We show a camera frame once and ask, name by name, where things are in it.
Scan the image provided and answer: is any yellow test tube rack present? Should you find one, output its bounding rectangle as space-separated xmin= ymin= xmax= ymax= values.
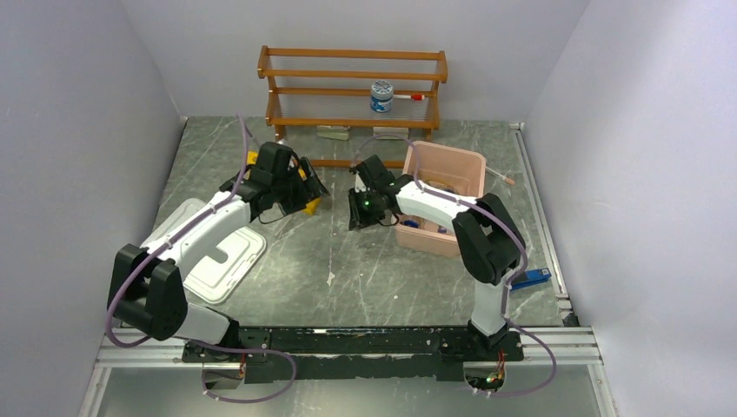
xmin=246 ymin=150 xmax=322 ymax=215

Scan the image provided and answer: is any blue stapler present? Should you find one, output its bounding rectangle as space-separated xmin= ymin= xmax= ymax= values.
xmin=511 ymin=268 xmax=552 ymax=291

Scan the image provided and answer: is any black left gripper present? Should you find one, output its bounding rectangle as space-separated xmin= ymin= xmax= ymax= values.
xmin=271 ymin=156 xmax=329 ymax=216

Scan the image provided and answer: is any blue white jar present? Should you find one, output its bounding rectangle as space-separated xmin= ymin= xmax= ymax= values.
xmin=370 ymin=79 xmax=394 ymax=113

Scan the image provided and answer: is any pink plastic bin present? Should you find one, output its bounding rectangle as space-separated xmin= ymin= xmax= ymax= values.
xmin=395 ymin=141 xmax=486 ymax=257

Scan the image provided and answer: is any glass rod orange tip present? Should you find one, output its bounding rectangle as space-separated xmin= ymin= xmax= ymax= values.
xmin=485 ymin=166 xmax=515 ymax=186

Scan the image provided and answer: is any tan rubber tubing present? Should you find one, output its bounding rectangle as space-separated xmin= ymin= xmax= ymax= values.
xmin=426 ymin=180 xmax=457 ymax=195

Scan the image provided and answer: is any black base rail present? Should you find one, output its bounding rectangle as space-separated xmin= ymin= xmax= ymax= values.
xmin=182 ymin=325 xmax=524 ymax=384

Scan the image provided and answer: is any white plastic lid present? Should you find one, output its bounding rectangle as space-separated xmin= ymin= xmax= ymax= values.
xmin=143 ymin=198 xmax=267 ymax=305

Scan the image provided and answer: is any wooden shelf rack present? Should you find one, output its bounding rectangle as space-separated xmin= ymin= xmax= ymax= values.
xmin=256 ymin=45 xmax=448 ymax=141

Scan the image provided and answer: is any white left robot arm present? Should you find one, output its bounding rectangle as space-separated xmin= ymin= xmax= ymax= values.
xmin=105 ymin=142 xmax=329 ymax=361

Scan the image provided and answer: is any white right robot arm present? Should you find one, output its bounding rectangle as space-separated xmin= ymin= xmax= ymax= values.
xmin=349 ymin=156 xmax=528 ymax=360

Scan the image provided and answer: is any white box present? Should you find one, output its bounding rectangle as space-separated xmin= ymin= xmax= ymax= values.
xmin=316 ymin=126 xmax=350 ymax=141
xmin=372 ymin=127 xmax=410 ymax=141

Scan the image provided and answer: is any white box left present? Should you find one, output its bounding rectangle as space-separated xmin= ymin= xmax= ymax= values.
xmin=316 ymin=126 xmax=350 ymax=141

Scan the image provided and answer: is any white box right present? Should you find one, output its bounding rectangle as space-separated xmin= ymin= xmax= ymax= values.
xmin=372 ymin=127 xmax=410 ymax=141

